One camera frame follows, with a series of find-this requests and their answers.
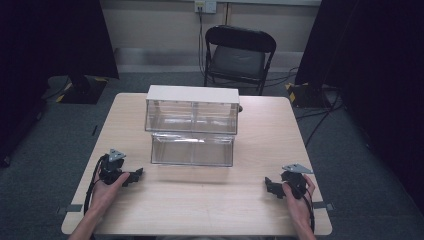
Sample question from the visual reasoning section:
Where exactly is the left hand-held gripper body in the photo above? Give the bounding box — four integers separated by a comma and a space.
99, 148, 127, 186

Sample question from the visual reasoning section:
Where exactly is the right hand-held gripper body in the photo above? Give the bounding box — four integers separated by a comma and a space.
280, 162, 314, 200

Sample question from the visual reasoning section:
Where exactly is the person's right hand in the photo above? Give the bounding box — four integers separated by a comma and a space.
281, 174, 317, 232

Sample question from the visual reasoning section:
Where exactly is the person's left hand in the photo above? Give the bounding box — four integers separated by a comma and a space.
90, 171, 132, 218

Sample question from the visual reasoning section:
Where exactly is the grey tape strip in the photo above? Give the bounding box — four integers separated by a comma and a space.
312, 201, 335, 212
55, 203, 84, 215

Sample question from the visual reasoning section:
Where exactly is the clear plastic drawer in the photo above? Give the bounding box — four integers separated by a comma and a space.
150, 131, 236, 168

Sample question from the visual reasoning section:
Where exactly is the black stand base yellow tape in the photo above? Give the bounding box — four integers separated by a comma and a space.
55, 75, 109, 105
284, 81, 334, 110

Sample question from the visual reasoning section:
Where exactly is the clear drawer cabinet white top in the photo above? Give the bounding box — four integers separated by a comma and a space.
144, 84, 241, 136

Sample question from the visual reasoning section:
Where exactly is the black curtain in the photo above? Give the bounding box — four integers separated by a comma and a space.
294, 0, 424, 216
0, 0, 120, 168

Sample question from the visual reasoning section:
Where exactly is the black folding chair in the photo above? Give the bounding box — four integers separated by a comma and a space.
203, 24, 278, 97

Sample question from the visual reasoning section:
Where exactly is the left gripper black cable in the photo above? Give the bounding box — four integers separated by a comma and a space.
83, 154, 110, 215

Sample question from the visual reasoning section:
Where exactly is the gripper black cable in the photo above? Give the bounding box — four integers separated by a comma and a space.
289, 181, 316, 234
83, 154, 110, 215

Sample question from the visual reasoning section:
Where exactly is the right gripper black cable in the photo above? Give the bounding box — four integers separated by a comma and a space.
289, 181, 316, 234

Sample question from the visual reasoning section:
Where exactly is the black floor cable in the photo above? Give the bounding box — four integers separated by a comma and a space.
264, 66, 300, 88
295, 88, 345, 148

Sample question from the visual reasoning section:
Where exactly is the black wall cable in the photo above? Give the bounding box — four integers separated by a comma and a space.
198, 6, 208, 78

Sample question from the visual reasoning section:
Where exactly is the white wall outlet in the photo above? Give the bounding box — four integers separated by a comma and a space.
194, 0, 218, 15

